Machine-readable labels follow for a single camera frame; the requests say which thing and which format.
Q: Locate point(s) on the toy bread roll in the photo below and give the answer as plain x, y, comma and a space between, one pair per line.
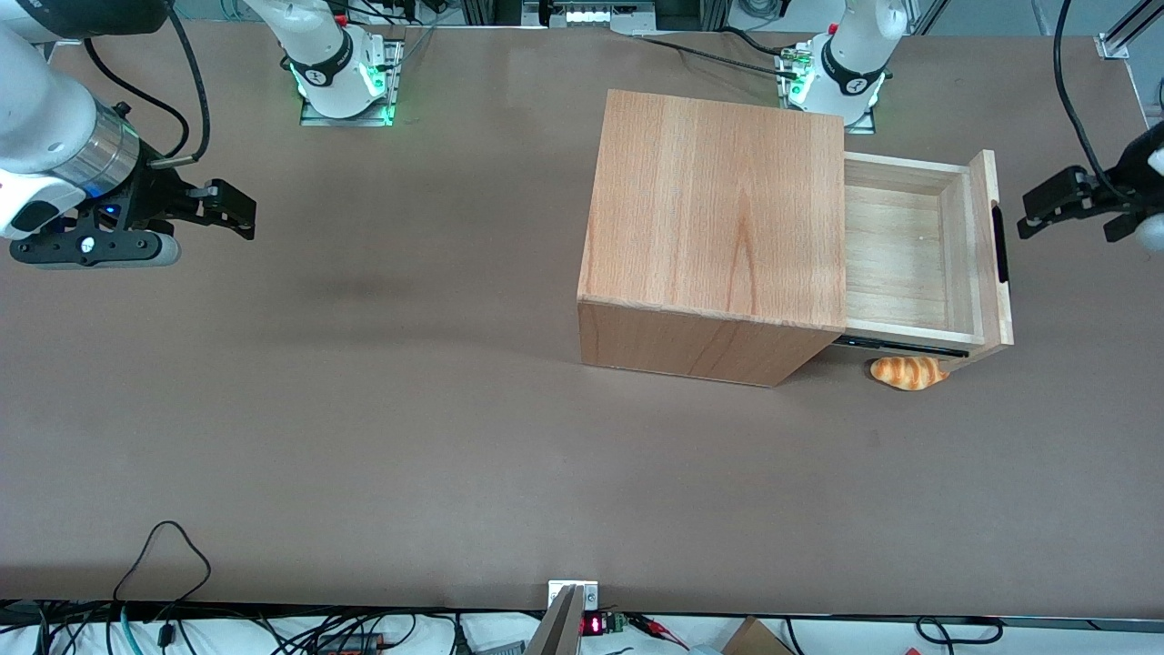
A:
905, 373

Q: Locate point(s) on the light wooden drawer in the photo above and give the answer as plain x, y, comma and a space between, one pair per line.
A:
896, 264

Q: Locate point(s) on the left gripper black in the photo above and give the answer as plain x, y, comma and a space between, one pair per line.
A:
1120, 185

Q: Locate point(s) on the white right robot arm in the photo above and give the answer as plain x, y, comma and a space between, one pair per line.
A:
36, 109

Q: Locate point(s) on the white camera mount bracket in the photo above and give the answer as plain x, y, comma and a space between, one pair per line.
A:
589, 596

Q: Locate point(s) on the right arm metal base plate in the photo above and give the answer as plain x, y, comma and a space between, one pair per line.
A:
314, 116

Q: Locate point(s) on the light wooden drawer cabinet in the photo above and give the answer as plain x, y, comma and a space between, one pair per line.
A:
709, 209

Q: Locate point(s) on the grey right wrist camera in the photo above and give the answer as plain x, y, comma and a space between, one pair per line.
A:
109, 250

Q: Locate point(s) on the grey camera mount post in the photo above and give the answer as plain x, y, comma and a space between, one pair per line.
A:
556, 632

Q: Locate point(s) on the brown cardboard piece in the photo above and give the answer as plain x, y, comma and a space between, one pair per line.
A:
755, 641

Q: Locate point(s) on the black drawer slide rail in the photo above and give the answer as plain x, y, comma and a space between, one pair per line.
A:
900, 345

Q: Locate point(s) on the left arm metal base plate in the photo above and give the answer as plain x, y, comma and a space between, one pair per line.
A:
864, 123

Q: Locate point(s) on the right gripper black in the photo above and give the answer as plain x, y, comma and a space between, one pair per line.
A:
156, 196

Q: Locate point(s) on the aluminium frame profile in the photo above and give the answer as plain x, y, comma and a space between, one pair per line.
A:
1123, 32

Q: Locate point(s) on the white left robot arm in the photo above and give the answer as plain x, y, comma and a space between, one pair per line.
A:
850, 73

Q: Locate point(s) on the white lit device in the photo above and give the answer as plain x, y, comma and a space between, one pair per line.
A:
591, 14

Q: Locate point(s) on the red LED display module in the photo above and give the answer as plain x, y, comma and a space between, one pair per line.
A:
593, 625

